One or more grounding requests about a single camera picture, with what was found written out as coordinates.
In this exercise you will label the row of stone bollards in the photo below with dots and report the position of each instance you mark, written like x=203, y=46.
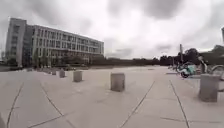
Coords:
x=117, y=82

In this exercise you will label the distant row of trees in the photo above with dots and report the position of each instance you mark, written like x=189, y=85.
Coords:
x=140, y=61

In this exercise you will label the grey concrete slab plaza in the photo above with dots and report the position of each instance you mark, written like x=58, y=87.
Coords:
x=100, y=103

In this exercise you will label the long grey office building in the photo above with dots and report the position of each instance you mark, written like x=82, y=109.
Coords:
x=50, y=43

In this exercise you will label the pole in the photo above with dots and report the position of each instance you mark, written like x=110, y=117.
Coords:
x=181, y=53

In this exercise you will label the row of parked bicycles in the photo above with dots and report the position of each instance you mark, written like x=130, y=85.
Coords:
x=188, y=70

